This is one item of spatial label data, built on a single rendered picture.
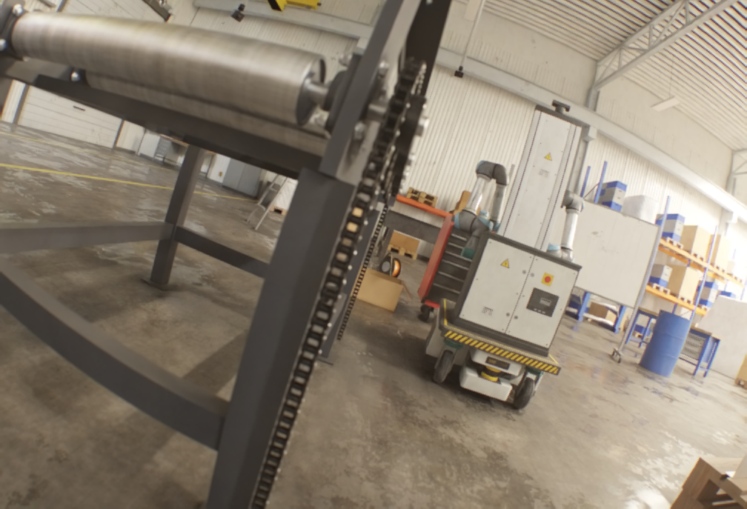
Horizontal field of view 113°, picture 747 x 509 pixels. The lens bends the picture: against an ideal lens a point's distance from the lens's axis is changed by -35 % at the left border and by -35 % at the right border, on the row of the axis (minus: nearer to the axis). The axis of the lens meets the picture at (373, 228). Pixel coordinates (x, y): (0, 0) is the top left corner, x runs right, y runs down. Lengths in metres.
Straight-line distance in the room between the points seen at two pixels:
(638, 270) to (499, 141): 7.33
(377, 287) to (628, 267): 3.70
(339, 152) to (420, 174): 10.79
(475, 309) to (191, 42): 1.76
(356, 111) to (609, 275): 5.29
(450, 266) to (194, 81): 2.82
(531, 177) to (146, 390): 2.31
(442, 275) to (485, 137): 8.90
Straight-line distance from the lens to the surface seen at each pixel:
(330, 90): 0.53
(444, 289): 3.21
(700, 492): 1.73
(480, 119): 11.88
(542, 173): 2.52
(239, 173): 11.54
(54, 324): 0.82
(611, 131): 13.00
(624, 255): 5.68
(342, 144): 0.48
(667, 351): 6.04
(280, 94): 0.54
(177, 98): 0.98
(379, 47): 0.52
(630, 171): 13.94
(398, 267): 4.46
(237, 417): 0.61
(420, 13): 0.86
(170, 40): 0.65
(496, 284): 2.00
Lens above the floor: 0.71
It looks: 2 degrees down
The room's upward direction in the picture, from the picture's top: 20 degrees clockwise
